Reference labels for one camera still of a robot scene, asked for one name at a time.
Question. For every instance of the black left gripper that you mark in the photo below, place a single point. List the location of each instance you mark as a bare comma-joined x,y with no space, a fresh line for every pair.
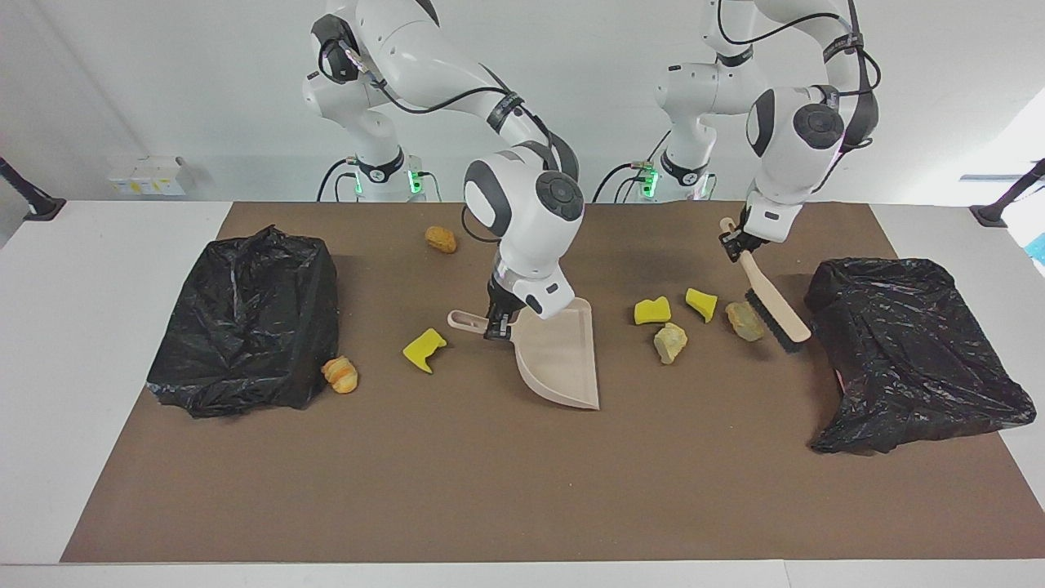
747,235

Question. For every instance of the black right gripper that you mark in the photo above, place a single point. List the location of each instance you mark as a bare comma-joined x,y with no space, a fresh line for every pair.
504,300

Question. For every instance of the flared yellow sponge piece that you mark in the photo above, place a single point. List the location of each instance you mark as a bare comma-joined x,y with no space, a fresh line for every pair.
702,304

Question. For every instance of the beige hand brush black bristles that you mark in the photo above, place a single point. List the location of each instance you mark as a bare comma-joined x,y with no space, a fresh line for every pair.
775,306

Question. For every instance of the beige plastic dustpan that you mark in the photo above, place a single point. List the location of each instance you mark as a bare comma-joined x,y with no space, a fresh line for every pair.
559,359

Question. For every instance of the torn croissant bread piece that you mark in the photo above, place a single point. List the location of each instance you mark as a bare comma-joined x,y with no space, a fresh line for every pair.
669,343
741,321

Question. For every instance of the notched yellow sponge piece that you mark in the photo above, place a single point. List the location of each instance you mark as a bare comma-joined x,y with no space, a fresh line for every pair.
422,349

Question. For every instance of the brown peanut shaped bread toy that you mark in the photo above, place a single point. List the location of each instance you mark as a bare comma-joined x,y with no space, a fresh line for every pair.
441,239

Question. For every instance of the rounded yellow sponge piece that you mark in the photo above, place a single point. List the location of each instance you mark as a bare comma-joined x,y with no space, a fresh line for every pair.
653,311

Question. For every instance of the small striped croissant toy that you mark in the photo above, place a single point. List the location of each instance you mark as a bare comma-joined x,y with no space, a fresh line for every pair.
341,376

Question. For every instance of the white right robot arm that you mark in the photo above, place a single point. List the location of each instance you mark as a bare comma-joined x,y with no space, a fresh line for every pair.
522,204

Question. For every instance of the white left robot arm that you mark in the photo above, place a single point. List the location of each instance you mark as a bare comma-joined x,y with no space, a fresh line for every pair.
796,139

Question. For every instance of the crumpled closed black trash bag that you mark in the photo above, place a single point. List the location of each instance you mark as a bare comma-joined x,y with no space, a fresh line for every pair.
914,359

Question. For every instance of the open black bag trash bin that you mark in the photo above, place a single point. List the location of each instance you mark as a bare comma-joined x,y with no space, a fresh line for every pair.
245,327

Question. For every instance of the brown table mat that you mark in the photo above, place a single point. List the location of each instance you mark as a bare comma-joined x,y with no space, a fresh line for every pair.
522,490

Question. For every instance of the black stand foot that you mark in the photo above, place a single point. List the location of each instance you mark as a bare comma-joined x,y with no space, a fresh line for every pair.
992,214
41,206

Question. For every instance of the teal object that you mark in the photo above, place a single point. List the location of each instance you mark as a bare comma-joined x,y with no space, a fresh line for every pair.
1039,247

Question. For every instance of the white wall socket box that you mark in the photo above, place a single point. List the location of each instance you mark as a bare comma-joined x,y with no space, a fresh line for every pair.
147,175

